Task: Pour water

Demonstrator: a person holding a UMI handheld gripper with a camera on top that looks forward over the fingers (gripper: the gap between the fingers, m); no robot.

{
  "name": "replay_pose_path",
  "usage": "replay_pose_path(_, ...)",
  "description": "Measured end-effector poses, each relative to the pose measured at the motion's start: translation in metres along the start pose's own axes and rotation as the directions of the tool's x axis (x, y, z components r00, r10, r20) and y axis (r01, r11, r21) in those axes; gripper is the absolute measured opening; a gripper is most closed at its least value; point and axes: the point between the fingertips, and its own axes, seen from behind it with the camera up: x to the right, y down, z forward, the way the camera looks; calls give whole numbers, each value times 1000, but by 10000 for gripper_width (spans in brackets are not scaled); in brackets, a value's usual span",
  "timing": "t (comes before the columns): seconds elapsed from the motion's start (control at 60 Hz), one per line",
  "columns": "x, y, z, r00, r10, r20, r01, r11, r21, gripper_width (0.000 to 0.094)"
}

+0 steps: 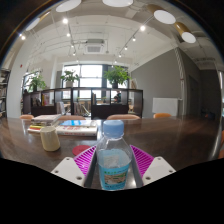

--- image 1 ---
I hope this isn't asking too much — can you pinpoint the ceiling air conditioner unit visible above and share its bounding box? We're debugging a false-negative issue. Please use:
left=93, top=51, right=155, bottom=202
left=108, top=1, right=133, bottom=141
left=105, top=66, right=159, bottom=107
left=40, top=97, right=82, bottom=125
left=83, top=39, right=106, bottom=55

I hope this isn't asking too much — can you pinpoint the white wall radiator panel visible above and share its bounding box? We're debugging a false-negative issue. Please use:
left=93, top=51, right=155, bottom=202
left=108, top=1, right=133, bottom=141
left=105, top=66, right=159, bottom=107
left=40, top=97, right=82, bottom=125
left=152, top=97, right=179, bottom=117

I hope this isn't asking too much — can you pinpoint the potted plant in white pot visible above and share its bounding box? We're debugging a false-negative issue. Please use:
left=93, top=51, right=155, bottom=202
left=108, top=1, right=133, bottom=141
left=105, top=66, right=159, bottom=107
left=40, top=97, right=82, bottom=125
left=59, top=69, right=80, bottom=88

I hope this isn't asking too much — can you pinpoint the clear blue-capped water bottle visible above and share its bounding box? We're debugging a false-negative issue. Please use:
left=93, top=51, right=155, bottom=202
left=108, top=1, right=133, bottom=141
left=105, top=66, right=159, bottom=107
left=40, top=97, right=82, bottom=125
left=95, top=119, right=133, bottom=192

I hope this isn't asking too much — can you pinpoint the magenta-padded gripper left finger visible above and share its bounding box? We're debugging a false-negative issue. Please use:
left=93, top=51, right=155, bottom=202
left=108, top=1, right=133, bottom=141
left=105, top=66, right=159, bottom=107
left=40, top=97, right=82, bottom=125
left=50, top=144, right=100, bottom=190

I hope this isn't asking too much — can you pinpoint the dark open shelf unit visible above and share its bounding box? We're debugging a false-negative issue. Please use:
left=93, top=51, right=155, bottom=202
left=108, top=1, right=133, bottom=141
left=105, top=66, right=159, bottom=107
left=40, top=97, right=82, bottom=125
left=22, top=87, right=144, bottom=120

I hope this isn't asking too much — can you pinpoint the group of track spotlights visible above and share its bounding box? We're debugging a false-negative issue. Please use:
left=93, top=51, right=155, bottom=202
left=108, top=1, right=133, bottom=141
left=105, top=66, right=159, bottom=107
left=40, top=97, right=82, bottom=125
left=18, top=16, right=148, bottom=59

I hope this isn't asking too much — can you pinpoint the bushy potted plant, dark pot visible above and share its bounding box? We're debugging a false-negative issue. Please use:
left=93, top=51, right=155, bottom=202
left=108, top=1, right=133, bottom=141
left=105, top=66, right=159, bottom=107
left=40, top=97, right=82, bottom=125
left=103, top=65, right=132, bottom=89

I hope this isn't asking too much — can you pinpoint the tall wall bookshelf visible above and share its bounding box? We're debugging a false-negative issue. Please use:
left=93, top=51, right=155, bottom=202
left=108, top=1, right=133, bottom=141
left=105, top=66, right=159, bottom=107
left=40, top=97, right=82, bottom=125
left=0, top=68, right=11, bottom=118

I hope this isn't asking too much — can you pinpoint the cream paper cup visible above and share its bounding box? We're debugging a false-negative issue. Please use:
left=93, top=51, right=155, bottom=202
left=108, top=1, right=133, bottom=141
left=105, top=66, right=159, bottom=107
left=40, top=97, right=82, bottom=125
left=39, top=125, right=62, bottom=153

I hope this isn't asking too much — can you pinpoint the leafy potted plant by window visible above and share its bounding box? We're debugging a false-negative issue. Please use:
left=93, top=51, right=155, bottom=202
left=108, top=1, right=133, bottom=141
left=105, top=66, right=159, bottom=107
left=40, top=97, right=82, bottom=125
left=28, top=73, right=48, bottom=93

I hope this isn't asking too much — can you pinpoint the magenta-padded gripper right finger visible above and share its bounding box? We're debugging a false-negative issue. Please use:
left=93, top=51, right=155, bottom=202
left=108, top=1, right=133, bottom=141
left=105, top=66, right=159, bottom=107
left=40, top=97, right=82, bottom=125
left=129, top=144, right=177, bottom=190

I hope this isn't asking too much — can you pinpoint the large blue-covered book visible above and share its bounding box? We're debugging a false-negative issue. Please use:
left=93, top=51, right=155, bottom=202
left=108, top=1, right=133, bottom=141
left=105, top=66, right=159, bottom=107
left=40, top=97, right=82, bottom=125
left=54, top=119, right=99, bottom=138

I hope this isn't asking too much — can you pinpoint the group of round ceiling lamps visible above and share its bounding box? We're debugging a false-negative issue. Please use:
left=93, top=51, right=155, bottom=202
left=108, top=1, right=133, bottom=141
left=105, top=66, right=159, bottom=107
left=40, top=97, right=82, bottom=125
left=24, top=0, right=198, bottom=44

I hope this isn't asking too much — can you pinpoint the person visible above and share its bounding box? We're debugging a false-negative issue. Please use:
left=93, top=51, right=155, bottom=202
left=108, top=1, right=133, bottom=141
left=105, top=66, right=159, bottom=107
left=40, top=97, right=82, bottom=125
left=112, top=90, right=123, bottom=104

